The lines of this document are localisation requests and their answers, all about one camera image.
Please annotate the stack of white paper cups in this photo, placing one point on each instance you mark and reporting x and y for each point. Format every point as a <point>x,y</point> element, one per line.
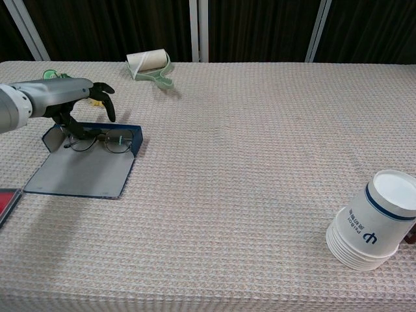
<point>367,224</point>

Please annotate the white screen frame post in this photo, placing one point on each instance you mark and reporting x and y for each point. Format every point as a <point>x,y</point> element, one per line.
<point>27,32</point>
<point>199,29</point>
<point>320,29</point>

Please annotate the blue glasses case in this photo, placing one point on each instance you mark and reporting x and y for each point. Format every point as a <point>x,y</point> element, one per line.
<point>84,172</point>

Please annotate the thin-framed eyeglasses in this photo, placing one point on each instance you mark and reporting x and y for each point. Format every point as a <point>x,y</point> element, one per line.
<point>118,144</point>

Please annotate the green yellow feather shuttlecock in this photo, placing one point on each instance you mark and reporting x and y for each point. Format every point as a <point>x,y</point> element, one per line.
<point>50,74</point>

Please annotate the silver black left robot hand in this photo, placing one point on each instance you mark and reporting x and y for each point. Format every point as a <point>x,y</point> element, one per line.
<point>61,92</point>

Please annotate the red card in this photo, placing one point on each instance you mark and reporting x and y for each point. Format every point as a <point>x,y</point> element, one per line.
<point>6,203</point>

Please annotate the beige waffle tablecloth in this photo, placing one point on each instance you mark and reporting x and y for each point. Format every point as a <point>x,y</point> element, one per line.
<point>227,195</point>

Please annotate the black curtain panel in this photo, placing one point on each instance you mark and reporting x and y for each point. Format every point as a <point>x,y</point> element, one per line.
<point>260,29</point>
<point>113,26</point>
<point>9,42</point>
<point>373,29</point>

